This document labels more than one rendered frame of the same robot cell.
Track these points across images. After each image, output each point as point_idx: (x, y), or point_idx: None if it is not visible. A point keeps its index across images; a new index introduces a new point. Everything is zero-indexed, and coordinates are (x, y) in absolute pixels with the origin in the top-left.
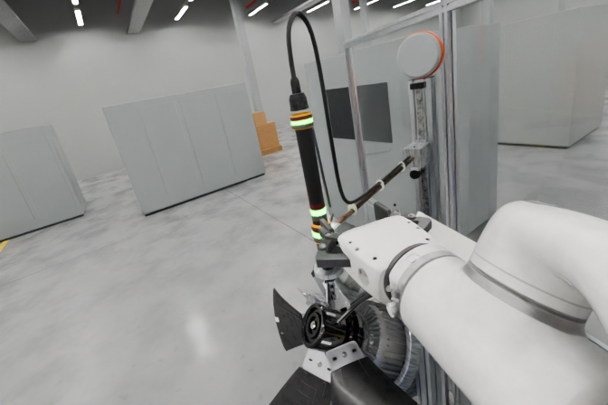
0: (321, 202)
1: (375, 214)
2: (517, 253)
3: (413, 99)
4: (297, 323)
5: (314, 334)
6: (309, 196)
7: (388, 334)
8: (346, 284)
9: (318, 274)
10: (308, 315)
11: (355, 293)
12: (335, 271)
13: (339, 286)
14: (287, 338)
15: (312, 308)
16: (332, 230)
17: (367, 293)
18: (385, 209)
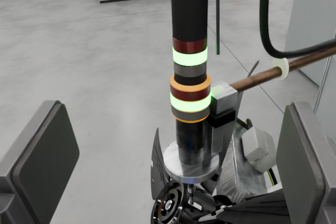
0: (196, 37)
1: (278, 144)
2: None
3: None
4: (164, 182)
5: (164, 218)
6: (173, 17)
7: None
8: (249, 159)
9: (165, 164)
10: (171, 188)
11: (256, 174)
12: (195, 172)
13: (238, 158)
14: (155, 188)
15: (177, 183)
16: (8, 181)
17: (251, 215)
18: (322, 171)
